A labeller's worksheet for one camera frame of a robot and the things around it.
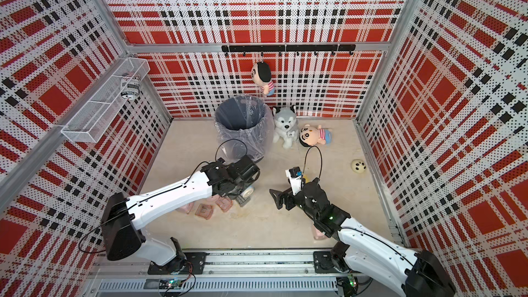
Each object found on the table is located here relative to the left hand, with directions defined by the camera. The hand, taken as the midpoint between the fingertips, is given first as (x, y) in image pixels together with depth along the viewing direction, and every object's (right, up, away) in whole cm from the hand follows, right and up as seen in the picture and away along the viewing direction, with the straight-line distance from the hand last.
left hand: (249, 182), depth 80 cm
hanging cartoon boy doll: (+4, +46, +11) cm, 48 cm away
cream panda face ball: (+50, +4, +16) cm, 53 cm away
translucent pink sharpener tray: (-20, -14, +7) cm, 26 cm away
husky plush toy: (+15, +23, +17) cm, 32 cm away
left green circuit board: (-25, -33, -11) cm, 43 cm away
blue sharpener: (0, -2, -6) cm, 7 cm away
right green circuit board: (+36, -30, -13) cm, 48 cm away
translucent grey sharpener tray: (-4, -10, +9) cm, 14 cm away
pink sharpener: (+26, -18, -5) cm, 32 cm away
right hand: (+13, -1, -1) cm, 13 cm away
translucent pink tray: (-12, -11, +8) cm, 18 cm away
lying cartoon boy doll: (+28, +18, +23) cm, 41 cm away
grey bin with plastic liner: (-5, +23, +19) cm, 30 cm away
